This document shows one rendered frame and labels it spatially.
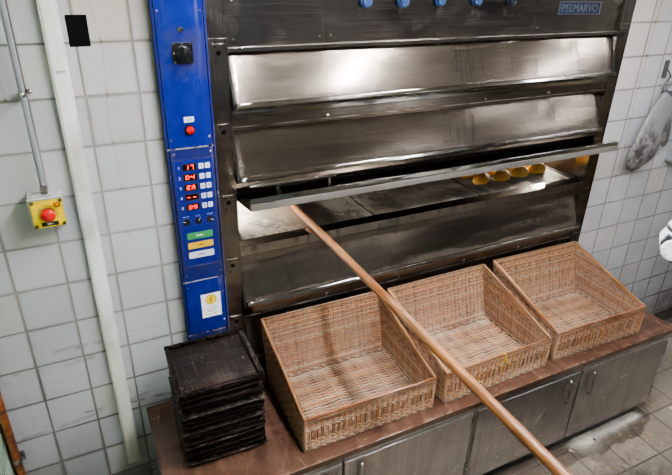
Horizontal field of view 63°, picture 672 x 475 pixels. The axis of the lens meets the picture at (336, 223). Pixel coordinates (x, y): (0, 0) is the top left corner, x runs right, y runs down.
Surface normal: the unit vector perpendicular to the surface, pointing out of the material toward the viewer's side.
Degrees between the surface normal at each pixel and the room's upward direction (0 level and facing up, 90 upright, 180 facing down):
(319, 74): 70
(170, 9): 90
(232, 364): 0
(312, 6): 90
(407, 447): 90
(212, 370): 0
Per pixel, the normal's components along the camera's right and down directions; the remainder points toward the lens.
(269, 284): 0.41, 0.07
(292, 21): 0.45, 0.42
